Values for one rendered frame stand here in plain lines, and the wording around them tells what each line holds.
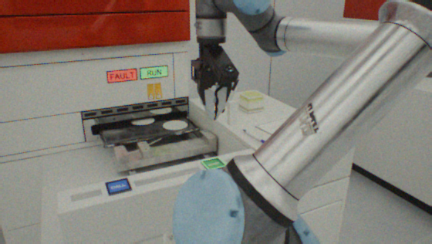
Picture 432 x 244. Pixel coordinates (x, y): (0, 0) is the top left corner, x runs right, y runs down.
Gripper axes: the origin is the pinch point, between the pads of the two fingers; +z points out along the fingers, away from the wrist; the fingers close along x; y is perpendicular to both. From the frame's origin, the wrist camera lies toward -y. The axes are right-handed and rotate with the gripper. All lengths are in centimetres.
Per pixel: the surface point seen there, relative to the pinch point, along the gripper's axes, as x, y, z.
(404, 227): -149, 28, 111
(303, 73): -209, 207, 55
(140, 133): 10, 45, 21
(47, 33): 36, 54, -18
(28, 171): 52, 59, 34
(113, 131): 19, 52, 21
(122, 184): 25.1, 1.0, 14.2
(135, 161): 16.4, 27.5, 22.9
